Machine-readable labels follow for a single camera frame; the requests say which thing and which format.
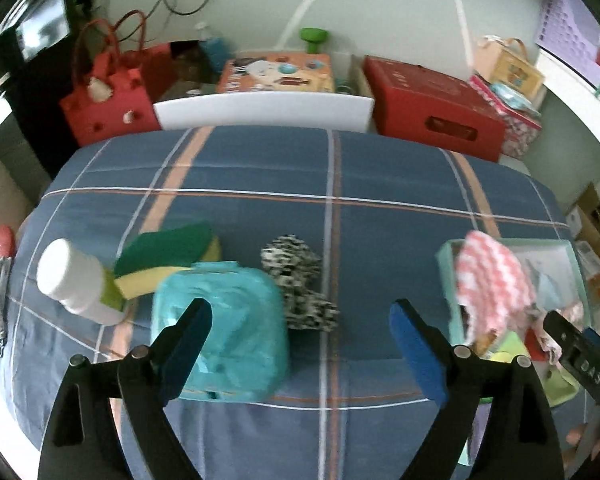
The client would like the blue bottle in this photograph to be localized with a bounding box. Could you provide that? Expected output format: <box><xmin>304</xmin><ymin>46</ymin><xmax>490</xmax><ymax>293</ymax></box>
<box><xmin>195</xmin><ymin>22</ymin><xmax>236</xmax><ymax>68</ymax></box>

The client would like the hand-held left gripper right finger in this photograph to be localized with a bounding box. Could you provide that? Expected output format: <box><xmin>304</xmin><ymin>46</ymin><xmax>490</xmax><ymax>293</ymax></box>
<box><xmin>389</xmin><ymin>298</ymin><xmax>566</xmax><ymax>480</ymax></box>

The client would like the blue plaid tablecloth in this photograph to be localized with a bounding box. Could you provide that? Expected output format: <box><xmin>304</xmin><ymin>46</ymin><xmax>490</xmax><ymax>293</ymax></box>
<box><xmin>0</xmin><ymin>125</ymin><xmax>576</xmax><ymax>480</ymax></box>

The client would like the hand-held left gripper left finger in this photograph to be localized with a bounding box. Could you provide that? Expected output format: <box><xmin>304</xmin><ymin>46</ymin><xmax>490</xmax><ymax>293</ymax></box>
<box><xmin>37</xmin><ymin>297</ymin><xmax>214</xmax><ymax>480</ymax></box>

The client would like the orange toy box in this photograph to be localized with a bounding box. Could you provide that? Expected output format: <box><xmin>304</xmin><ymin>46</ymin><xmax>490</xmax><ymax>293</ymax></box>
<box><xmin>216</xmin><ymin>53</ymin><xmax>337</xmax><ymax>95</ymax></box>

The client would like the white pill bottle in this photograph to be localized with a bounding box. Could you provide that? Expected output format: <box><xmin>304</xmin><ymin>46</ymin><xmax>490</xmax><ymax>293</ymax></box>
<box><xmin>36</xmin><ymin>238</ymin><xmax>127</xmax><ymax>327</ymax></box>

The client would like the teal box tray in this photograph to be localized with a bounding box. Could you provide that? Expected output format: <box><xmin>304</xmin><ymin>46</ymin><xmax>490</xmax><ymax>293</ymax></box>
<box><xmin>436</xmin><ymin>237</ymin><xmax>593</xmax><ymax>466</ymax></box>

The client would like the beige carry case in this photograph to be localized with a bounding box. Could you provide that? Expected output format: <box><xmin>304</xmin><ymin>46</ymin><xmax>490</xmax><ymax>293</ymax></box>
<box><xmin>475</xmin><ymin>35</ymin><xmax>546</xmax><ymax>93</ymax></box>

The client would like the blue face mask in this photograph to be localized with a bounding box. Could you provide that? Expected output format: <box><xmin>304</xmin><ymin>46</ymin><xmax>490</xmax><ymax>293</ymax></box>
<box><xmin>522</xmin><ymin>255</ymin><xmax>566</xmax><ymax>311</ymax></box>

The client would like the purple wall calendar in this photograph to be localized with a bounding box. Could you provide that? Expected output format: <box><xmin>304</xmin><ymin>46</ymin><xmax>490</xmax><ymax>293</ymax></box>
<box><xmin>534</xmin><ymin>0</ymin><xmax>600</xmax><ymax>106</ymax></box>

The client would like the light green cloth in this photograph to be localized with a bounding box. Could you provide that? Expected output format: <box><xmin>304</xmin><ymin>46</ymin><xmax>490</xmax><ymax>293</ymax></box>
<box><xmin>490</xmin><ymin>345</ymin><xmax>578</xmax><ymax>406</ymax></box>

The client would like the white chair back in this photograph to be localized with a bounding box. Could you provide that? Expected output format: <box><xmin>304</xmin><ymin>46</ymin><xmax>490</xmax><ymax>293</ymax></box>
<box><xmin>153</xmin><ymin>92</ymin><xmax>376</xmax><ymax>133</ymax></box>

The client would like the light blue wipes pack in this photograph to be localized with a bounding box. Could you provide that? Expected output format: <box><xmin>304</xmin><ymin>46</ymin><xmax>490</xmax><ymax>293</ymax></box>
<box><xmin>495</xmin><ymin>84</ymin><xmax>538</xmax><ymax>111</ymax></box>

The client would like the red cardboard box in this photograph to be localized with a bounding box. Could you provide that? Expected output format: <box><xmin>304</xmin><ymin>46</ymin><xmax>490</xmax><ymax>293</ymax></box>
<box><xmin>362</xmin><ymin>56</ymin><xmax>507</xmax><ymax>163</ymax></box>

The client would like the black appliance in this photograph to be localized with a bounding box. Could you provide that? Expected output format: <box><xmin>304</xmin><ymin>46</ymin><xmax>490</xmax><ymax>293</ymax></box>
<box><xmin>0</xmin><ymin>0</ymin><xmax>76</xmax><ymax>91</ymax></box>

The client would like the pink white crochet cloth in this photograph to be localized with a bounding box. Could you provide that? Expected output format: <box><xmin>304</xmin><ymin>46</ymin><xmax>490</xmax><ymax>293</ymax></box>
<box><xmin>454</xmin><ymin>230</ymin><xmax>537</xmax><ymax>353</ymax></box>

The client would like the leopard print scrunchie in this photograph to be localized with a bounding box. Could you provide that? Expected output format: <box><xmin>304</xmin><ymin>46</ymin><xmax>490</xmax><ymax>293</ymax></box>
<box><xmin>260</xmin><ymin>234</ymin><xmax>341</xmax><ymax>332</ymax></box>

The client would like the yellow green sponge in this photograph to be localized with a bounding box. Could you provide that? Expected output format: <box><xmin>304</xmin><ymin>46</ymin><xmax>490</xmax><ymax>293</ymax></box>
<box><xmin>112</xmin><ymin>220</ymin><xmax>222</xmax><ymax>301</ymax></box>

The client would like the pink floral scrunchie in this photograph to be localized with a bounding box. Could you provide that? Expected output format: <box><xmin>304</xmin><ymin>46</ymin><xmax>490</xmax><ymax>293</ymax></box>
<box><xmin>535</xmin><ymin>302</ymin><xmax>586</xmax><ymax>356</ymax></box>

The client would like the red patterned box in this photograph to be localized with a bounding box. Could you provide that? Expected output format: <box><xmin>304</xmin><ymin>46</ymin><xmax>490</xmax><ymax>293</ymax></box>
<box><xmin>469</xmin><ymin>75</ymin><xmax>543</xmax><ymax>160</ymax></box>

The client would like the black cabinet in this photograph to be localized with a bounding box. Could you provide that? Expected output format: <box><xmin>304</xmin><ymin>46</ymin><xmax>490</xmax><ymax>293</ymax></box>
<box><xmin>0</xmin><ymin>60</ymin><xmax>81</xmax><ymax>191</ymax></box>

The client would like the red felt bag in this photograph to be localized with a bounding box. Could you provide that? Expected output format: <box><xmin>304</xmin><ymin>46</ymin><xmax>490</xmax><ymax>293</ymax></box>
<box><xmin>59</xmin><ymin>10</ymin><xmax>178</xmax><ymax>148</ymax></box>

